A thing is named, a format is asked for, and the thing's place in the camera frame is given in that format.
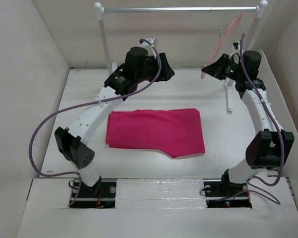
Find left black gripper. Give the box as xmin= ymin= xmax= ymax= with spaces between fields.
xmin=136 ymin=53 xmax=173 ymax=83

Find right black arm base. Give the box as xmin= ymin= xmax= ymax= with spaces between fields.
xmin=200 ymin=173 xmax=252 ymax=208

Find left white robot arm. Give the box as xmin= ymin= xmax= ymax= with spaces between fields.
xmin=55 ymin=37 xmax=175 ymax=197

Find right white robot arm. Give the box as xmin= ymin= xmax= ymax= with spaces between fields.
xmin=202 ymin=51 xmax=295 ymax=195

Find white clothes rack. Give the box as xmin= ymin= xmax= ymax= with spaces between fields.
xmin=93 ymin=0 xmax=269 ymax=115

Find pink trousers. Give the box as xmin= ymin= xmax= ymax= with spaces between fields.
xmin=106 ymin=108 xmax=206 ymax=158

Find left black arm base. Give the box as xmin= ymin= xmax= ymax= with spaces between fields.
xmin=68 ymin=179 xmax=117 ymax=209

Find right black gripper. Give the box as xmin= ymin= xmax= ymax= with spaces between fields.
xmin=201 ymin=53 xmax=244 ymax=81

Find pink plastic hanger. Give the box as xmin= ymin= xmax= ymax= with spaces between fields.
xmin=204 ymin=12 xmax=242 ymax=67

